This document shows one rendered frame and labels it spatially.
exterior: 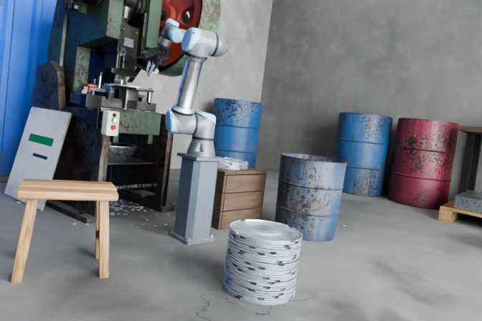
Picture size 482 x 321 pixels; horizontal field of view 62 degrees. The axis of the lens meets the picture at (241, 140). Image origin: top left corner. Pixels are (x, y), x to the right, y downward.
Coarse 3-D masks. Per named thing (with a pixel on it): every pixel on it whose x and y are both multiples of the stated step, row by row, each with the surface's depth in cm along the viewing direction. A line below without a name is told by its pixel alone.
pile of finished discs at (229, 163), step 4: (228, 160) 256; (232, 160) 258; (236, 160) 267; (240, 160) 270; (244, 160) 269; (220, 164) 247; (224, 164) 247; (228, 164) 247; (232, 164) 251; (236, 164) 248; (240, 164) 256; (244, 164) 259; (224, 168) 247; (228, 168) 247; (232, 168) 248; (236, 168) 249; (240, 168) 255; (244, 168) 254
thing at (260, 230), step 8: (232, 224) 162; (240, 224) 164; (248, 224) 165; (256, 224) 167; (264, 224) 168; (272, 224) 170; (280, 224) 171; (240, 232) 152; (248, 232) 154; (256, 232) 154; (264, 232) 154; (272, 232) 155; (280, 232) 158; (288, 232) 161; (296, 232) 162; (264, 240) 145; (272, 240) 147; (280, 240) 148; (296, 240) 150
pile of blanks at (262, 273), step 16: (240, 240) 151; (256, 240) 147; (240, 256) 148; (256, 256) 145; (272, 256) 145; (288, 256) 150; (240, 272) 148; (256, 272) 146; (272, 272) 145; (288, 272) 150; (224, 288) 156; (240, 288) 149; (256, 288) 146; (272, 288) 146; (288, 288) 150; (256, 304) 146; (272, 304) 146
